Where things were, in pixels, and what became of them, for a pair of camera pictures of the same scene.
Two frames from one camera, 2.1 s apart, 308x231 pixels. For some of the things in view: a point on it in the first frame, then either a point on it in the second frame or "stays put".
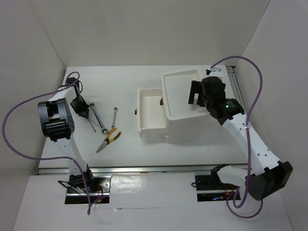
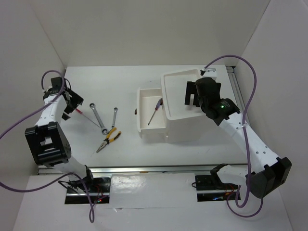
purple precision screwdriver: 88,119 -> 159,104
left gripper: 84,108 -> 76,100
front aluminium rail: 136,169 stays put
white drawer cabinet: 186,121 stays put
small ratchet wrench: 115,109 stays put
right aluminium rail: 236,87 stays put
